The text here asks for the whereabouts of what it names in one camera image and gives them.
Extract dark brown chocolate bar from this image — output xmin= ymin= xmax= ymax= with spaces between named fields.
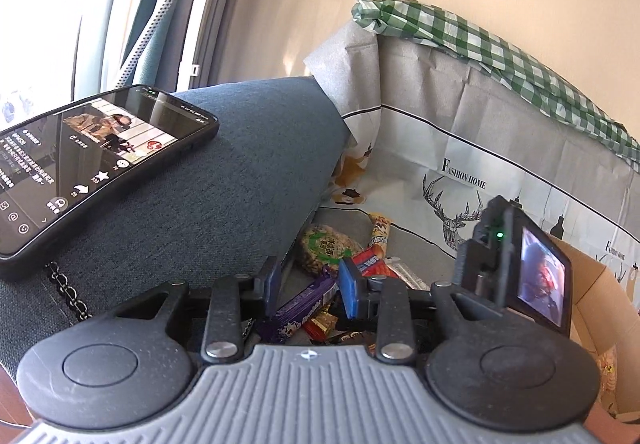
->
xmin=328 ymin=331 xmax=376 ymax=352

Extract purple chocolate bar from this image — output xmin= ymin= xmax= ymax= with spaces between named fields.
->
xmin=255 ymin=273 xmax=337 ymax=344

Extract yellow red snack stick packet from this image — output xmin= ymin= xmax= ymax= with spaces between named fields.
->
xmin=369 ymin=212 xmax=392 ymax=260

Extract green nut snack bag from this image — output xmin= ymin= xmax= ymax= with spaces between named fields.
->
xmin=296 ymin=224 xmax=363 ymax=277

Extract silver white snack bar wrapper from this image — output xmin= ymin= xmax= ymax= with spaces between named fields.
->
xmin=385 ymin=257 xmax=430 ymax=291

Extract brown cardboard box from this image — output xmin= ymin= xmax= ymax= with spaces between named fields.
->
xmin=553 ymin=238 xmax=640 ymax=424

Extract black smartphone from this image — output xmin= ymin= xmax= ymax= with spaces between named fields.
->
xmin=1 ymin=85 xmax=219 ymax=281

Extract green checkered cloth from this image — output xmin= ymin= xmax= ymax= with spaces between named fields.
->
xmin=352 ymin=0 xmax=639 ymax=170

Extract camera with small screen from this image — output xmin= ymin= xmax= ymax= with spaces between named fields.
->
xmin=454 ymin=195 xmax=573 ymax=336

